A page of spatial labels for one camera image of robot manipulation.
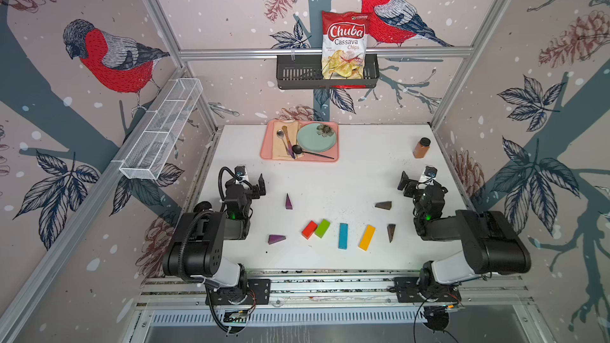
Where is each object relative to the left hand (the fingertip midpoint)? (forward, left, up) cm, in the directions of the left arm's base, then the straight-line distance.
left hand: (253, 170), depth 91 cm
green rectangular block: (-19, -27, -9) cm, 35 cm away
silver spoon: (+29, -7, -10) cm, 31 cm away
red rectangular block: (-20, -22, -9) cm, 31 cm away
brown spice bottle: (+15, -72, -4) cm, 74 cm away
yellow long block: (-22, -44, -11) cm, 50 cm away
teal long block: (-22, -35, -11) cm, 43 cm away
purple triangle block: (-9, -14, -9) cm, 19 cm away
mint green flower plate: (+27, -25, -11) cm, 39 cm away
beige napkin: (+18, -8, -9) cm, 22 cm away
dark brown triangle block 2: (-20, -52, -9) cm, 57 cm away
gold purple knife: (+30, -10, -10) cm, 33 cm away
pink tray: (+20, -1, -11) cm, 23 cm away
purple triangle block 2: (-23, -10, -10) cm, 27 cm away
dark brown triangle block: (-10, -53, -10) cm, 55 cm away
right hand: (0, -64, -1) cm, 64 cm away
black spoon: (+18, -17, -9) cm, 26 cm away
